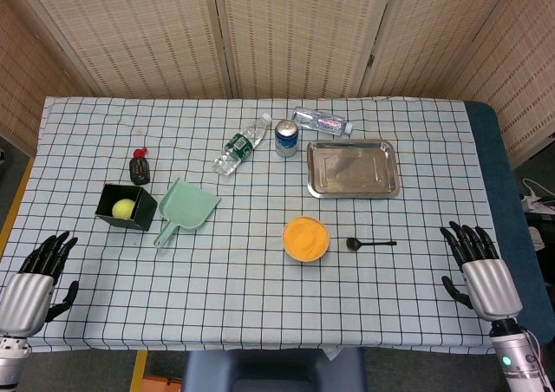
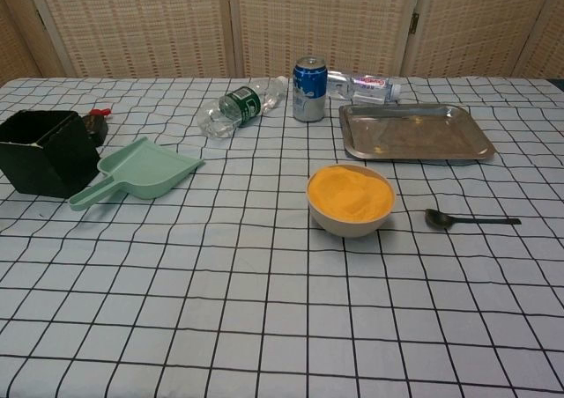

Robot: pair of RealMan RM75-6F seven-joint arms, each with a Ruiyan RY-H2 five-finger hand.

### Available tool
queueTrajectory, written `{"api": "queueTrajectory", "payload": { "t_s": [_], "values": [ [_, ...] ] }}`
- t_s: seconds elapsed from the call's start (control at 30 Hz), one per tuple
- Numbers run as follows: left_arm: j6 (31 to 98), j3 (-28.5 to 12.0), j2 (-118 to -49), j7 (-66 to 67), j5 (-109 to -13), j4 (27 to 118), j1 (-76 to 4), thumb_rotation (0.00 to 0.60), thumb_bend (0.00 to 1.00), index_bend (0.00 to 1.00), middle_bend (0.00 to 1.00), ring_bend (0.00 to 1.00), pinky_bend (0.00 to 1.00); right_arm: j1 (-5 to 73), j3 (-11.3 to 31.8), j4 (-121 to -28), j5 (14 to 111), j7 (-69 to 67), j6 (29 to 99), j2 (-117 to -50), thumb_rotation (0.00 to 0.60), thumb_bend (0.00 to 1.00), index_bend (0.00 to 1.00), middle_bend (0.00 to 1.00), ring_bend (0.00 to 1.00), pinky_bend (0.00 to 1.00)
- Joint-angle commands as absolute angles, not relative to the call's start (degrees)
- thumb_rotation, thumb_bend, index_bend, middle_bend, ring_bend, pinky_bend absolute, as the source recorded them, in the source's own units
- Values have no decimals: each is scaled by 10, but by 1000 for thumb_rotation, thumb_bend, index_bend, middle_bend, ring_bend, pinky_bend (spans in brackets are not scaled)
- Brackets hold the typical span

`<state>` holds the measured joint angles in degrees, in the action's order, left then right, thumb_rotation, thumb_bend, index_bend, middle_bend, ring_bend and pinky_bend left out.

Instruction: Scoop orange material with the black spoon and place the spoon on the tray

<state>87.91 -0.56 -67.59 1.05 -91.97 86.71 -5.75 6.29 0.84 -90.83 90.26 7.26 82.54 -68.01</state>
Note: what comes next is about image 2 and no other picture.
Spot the black spoon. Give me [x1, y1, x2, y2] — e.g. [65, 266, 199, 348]
[424, 208, 523, 232]

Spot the white bowl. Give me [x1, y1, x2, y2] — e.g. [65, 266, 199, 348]
[306, 163, 397, 240]

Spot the metal tray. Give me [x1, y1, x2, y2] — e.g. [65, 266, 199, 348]
[338, 103, 498, 166]

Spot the clear bottle with green label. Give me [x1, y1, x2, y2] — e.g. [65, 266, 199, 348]
[196, 75, 288, 140]

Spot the blue soda can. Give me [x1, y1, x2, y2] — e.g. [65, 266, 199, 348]
[292, 55, 330, 123]

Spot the blue checked tablecloth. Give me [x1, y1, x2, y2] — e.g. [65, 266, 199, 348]
[0, 75, 564, 398]

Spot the clear bottle with pink label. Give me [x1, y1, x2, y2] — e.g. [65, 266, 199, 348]
[325, 69, 403, 105]

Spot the green plastic dustpan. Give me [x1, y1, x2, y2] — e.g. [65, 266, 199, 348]
[68, 136, 206, 210]

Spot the dark bottle with red cap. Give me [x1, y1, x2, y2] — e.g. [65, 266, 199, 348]
[81, 106, 111, 148]

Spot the woven folding screen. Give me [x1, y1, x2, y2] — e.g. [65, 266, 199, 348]
[0, 0, 564, 86]

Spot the black square box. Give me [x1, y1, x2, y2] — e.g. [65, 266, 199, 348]
[0, 109, 101, 199]

